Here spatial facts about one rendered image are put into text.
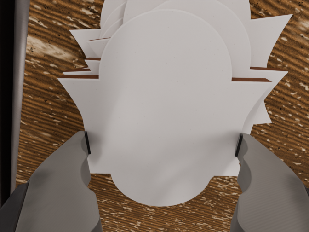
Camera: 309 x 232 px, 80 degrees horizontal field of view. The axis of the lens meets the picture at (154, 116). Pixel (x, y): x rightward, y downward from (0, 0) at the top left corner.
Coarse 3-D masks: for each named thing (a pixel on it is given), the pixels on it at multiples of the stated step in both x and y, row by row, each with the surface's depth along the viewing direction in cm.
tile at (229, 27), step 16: (176, 0) 10; (192, 0) 10; (208, 0) 10; (208, 16) 10; (224, 16) 10; (224, 32) 10; (240, 32) 10; (240, 48) 11; (96, 64) 11; (240, 64) 11; (272, 80) 11; (256, 112) 12
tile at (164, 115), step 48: (144, 48) 10; (192, 48) 10; (96, 96) 11; (144, 96) 11; (192, 96) 11; (240, 96) 11; (96, 144) 13; (144, 144) 13; (192, 144) 13; (144, 192) 15; (192, 192) 15
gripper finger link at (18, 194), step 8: (24, 184) 8; (16, 192) 7; (24, 192) 7; (8, 200) 7; (16, 200) 7; (0, 208) 7; (8, 208) 7; (16, 208) 7; (0, 216) 6; (8, 216) 6; (16, 216) 6; (0, 224) 6; (8, 224) 6; (16, 224) 6
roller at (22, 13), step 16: (16, 0) 16; (16, 16) 16; (16, 32) 17; (16, 48) 17; (16, 64) 18; (16, 80) 19; (16, 96) 19; (16, 112) 20; (16, 128) 21; (16, 144) 22; (16, 160) 23
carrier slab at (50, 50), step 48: (48, 0) 14; (96, 0) 14; (288, 0) 14; (48, 48) 15; (288, 48) 15; (48, 96) 17; (288, 96) 17; (48, 144) 20; (288, 144) 19; (96, 192) 23; (240, 192) 23
